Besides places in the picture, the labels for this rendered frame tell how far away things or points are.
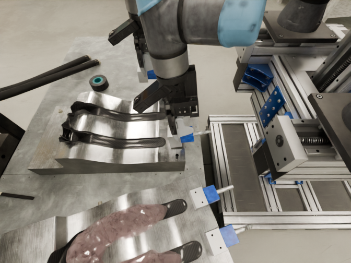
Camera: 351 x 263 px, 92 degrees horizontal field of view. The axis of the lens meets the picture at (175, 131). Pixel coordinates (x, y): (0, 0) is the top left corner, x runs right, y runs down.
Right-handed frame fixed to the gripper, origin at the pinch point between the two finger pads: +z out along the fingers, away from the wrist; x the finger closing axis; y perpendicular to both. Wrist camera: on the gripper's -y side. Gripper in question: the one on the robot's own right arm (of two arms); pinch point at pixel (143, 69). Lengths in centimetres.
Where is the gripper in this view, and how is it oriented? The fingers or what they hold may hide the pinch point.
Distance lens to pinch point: 71.0
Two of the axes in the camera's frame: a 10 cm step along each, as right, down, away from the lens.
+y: 10.0, -0.2, 0.1
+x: -0.3, -8.4, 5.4
